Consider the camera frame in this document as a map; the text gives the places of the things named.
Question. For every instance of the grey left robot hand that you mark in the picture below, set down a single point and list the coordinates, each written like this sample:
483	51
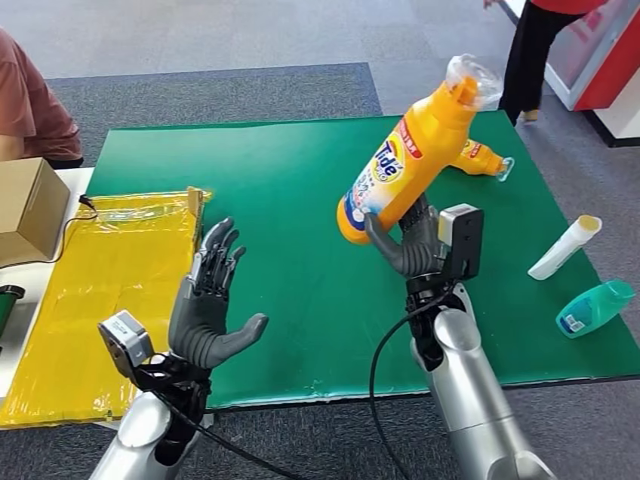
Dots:
200	324

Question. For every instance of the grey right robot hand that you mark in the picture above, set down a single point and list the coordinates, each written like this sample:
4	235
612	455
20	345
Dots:
417	252

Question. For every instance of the orange detergent bottle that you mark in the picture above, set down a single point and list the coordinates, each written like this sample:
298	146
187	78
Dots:
415	152
482	160

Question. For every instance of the teal plastic bottle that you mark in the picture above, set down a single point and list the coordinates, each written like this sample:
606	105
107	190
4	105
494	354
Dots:
590	311

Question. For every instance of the green table mat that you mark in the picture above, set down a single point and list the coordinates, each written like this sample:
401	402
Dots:
300	199

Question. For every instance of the white tube, yellow cap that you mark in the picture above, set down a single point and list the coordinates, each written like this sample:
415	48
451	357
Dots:
560	252

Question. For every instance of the standing person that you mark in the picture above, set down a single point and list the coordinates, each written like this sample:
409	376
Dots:
530	53

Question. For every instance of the green and black container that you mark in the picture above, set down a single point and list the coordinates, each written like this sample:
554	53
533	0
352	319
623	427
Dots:
7	308

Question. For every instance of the brown cardboard box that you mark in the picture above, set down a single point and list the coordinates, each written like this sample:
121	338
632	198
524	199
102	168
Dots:
25	205

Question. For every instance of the seated person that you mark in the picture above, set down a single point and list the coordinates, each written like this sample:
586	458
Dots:
30	99

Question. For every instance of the red and white display stand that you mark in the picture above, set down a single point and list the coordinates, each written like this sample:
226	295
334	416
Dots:
615	66

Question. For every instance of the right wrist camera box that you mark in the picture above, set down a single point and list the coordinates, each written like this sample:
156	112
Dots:
465	238

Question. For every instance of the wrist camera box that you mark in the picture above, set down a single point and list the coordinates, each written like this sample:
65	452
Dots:
125	338
465	238

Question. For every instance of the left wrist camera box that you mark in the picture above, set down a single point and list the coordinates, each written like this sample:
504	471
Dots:
125	338

